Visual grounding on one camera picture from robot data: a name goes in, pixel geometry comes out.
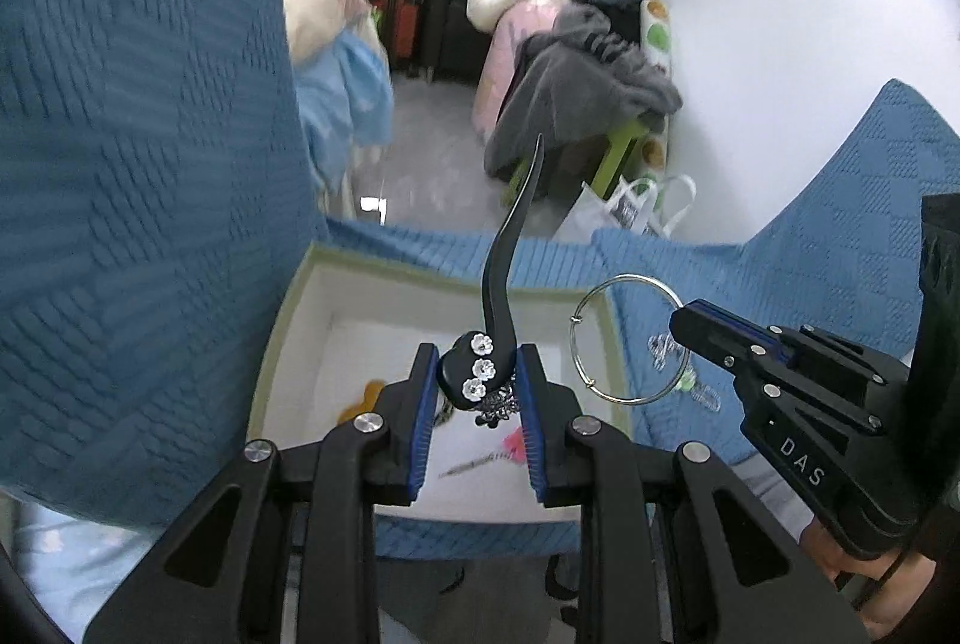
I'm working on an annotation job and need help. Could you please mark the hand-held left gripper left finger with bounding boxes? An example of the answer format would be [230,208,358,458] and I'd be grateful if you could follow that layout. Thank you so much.
[82,342,441,644]

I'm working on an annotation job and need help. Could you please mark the pink tassel hairpin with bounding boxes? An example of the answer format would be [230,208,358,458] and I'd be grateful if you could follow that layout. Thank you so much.
[439,430,527,482]

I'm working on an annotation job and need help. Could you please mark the beige pillow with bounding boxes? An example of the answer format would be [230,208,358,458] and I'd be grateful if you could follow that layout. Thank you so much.
[283,0,374,67]

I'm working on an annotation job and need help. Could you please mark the grey fleece robe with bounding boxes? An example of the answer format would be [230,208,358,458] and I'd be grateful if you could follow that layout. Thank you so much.
[484,7,685,182]

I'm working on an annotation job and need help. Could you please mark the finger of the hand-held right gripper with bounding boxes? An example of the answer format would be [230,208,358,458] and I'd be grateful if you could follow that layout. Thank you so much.
[669,306,773,386]
[690,299,800,362]

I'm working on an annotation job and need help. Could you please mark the pink blanket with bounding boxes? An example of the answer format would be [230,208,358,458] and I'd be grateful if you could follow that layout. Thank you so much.
[472,3,565,137]

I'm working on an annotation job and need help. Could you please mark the black suitcase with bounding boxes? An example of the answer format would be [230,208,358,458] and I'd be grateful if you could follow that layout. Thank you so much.
[420,0,497,85]

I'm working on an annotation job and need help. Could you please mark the blue textured blanket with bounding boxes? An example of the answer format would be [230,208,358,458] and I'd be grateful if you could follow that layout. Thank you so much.
[0,0,960,562]

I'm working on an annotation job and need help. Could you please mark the silver bangle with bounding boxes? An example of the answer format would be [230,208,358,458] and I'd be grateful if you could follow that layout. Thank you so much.
[571,274,696,404]

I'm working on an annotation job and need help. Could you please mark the clear crystal pendant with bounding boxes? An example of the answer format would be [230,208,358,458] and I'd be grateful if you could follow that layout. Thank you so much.
[686,381,723,415]

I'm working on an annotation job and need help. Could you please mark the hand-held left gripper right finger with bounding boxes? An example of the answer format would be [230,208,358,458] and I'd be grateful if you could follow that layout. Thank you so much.
[516,342,871,644]

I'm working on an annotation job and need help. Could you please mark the clear crystal hair clip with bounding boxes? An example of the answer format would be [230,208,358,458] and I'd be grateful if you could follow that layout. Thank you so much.
[646,333,695,379]

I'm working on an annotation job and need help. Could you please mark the fruit print ironing board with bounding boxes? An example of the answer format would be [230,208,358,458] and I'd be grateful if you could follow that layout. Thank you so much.
[637,0,674,174]

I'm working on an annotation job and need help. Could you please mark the light blue bedding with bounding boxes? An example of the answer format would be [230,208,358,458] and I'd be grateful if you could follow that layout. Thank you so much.
[296,25,396,197]

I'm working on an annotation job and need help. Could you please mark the person's light pajama trousers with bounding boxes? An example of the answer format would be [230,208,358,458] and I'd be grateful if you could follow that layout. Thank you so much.
[0,486,192,644]

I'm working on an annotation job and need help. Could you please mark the orange plastic trinket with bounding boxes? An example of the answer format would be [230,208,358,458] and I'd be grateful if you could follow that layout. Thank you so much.
[337,379,385,425]

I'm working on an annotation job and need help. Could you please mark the person's right hand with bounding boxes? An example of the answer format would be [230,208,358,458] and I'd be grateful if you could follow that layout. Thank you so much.
[806,516,943,637]

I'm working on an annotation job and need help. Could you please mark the white box with green rim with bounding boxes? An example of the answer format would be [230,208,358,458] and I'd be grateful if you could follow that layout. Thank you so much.
[251,241,638,529]

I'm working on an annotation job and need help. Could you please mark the white tote bag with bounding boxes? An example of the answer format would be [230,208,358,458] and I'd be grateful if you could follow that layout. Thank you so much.
[555,173,700,242]

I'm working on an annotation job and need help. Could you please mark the black hairpin with white flowers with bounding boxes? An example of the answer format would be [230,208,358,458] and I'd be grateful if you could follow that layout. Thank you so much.
[436,134,545,429]

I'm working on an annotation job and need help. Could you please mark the green plastic stool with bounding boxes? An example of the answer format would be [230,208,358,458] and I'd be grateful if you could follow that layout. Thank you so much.
[502,119,655,212]

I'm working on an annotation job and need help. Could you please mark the red suitcase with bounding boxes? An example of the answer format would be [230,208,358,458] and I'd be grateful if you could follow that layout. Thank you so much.
[370,0,422,62]

